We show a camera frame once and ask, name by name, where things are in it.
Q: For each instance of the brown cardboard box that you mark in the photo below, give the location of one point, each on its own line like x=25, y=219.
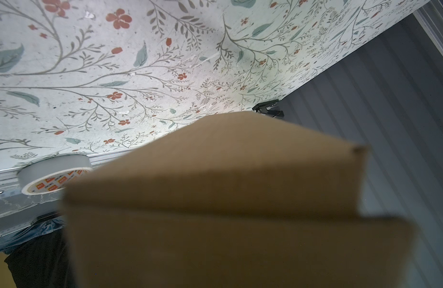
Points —
x=234, y=200

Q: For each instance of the small black device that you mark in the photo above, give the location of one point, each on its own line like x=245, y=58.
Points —
x=270, y=109

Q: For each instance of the floral table mat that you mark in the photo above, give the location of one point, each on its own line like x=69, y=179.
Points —
x=88, y=77

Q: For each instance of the clear tape roll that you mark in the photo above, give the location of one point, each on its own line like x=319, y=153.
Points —
x=52, y=174

